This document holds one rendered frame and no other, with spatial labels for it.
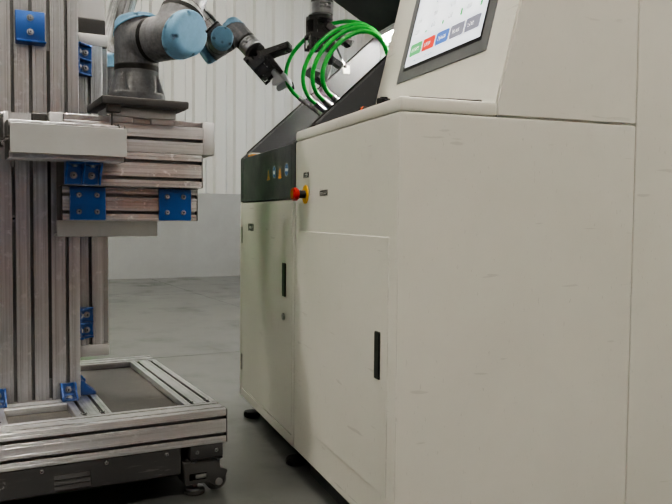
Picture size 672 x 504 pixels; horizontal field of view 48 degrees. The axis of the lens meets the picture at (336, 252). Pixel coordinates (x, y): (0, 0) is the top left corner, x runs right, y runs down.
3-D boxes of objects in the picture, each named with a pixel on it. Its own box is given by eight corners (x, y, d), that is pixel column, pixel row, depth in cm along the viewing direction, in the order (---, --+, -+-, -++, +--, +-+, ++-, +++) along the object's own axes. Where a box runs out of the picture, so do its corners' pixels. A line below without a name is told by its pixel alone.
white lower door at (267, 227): (239, 386, 281) (240, 203, 278) (245, 386, 282) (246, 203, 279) (288, 434, 220) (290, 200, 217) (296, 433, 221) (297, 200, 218)
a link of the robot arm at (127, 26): (138, 72, 211) (138, 23, 210) (172, 67, 204) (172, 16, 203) (103, 65, 201) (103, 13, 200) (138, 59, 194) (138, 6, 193)
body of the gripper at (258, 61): (267, 87, 269) (248, 65, 273) (285, 70, 268) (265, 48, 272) (260, 78, 262) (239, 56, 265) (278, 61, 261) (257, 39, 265)
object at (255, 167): (242, 202, 277) (242, 158, 276) (254, 202, 278) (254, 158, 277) (291, 198, 218) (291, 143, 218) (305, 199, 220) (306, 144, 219)
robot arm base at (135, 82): (113, 97, 193) (113, 58, 192) (102, 105, 206) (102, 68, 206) (172, 102, 200) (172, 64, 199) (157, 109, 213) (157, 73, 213)
